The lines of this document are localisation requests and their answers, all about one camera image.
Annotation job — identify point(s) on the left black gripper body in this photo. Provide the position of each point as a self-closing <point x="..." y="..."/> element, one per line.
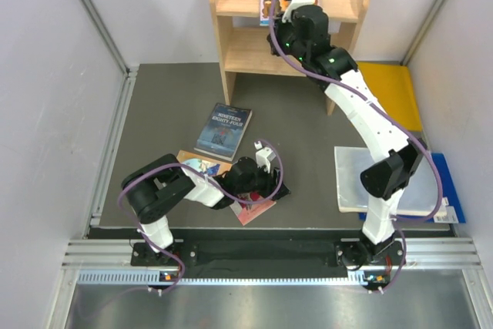
<point x="261" y="183"/>

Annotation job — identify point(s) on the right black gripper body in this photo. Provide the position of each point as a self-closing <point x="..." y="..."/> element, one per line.
<point x="284" y="32"/>

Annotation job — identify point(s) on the red castle picture book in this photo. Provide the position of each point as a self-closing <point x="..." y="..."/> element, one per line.
<point x="246" y="213"/>

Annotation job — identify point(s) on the dark Nineteen Eighty-Four book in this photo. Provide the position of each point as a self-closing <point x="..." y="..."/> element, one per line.
<point x="223" y="132"/>

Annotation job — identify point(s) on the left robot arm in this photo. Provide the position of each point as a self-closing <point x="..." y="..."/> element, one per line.
<point x="158" y="187"/>

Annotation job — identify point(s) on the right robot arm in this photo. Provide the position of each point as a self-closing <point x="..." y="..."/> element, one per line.
<point x="396" y="156"/>

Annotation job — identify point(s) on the orange Othello picture book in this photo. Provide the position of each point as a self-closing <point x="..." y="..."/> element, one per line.
<point x="203" y="164"/>

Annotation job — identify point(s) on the wooden two-tier shelf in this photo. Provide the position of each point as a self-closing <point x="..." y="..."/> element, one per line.
<point x="246" y="49"/>

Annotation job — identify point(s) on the yellow file folder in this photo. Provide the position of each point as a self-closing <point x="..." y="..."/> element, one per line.
<point x="393" y="87"/>

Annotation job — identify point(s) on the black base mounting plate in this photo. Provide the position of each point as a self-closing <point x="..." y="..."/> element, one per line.
<point x="285" y="258"/>

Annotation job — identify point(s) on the clear plastic file folder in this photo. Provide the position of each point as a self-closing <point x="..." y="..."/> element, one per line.
<point x="350" y="162"/>

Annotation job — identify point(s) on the blue file folder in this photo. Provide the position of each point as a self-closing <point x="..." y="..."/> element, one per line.
<point x="448" y="182"/>

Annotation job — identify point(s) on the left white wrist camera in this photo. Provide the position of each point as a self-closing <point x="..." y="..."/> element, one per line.
<point x="264" y="156"/>

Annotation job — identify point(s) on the aluminium front rail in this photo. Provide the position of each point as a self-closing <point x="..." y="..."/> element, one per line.
<point x="132" y="262"/>

